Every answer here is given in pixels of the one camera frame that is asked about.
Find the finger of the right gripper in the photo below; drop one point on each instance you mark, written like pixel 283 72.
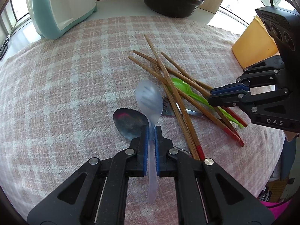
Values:
pixel 248 79
pixel 234 98

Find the pink checked table cloth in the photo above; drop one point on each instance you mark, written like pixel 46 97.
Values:
pixel 58 98

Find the black scissors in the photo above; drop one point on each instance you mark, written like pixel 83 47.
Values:
pixel 4 47

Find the translucent plastic spoon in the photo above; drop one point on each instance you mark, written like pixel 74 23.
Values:
pixel 150 102

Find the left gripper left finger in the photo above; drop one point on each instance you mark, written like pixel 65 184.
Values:
pixel 95 193

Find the teal white electric cooker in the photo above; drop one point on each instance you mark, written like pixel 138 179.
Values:
pixel 53 18

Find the green plastic spoon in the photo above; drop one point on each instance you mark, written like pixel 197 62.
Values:
pixel 180 84

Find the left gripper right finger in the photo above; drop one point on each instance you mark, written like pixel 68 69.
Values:
pixel 205 192

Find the large metal spoon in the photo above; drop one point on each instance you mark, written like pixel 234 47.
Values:
pixel 129 122

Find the metal fork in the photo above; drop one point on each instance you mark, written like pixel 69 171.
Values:
pixel 169 112

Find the yellow plastic utensil container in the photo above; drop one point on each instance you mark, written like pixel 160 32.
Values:
pixel 254 45

